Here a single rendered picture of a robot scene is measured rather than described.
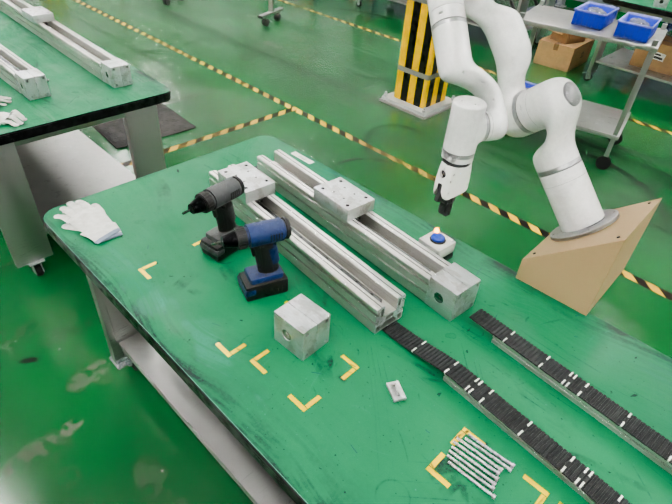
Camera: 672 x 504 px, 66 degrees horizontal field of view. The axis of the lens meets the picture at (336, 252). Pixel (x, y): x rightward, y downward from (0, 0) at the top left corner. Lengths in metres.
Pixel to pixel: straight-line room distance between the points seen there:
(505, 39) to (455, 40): 0.19
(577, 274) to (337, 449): 0.79
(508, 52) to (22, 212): 2.08
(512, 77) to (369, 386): 0.92
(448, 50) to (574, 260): 0.63
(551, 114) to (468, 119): 0.26
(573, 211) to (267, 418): 0.99
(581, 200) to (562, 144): 0.16
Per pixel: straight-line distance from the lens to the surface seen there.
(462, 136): 1.35
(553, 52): 6.20
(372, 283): 1.36
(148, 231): 1.68
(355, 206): 1.54
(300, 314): 1.23
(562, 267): 1.52
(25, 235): 2.73
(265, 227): 1.28
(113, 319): 2.06
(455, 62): 1.39
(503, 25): 1.57
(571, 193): 1.57
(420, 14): 4.39
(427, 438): 1.17
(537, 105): 1.52
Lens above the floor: 1.75
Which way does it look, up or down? 39 degrees down
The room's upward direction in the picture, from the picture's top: 5 degrees clockwise
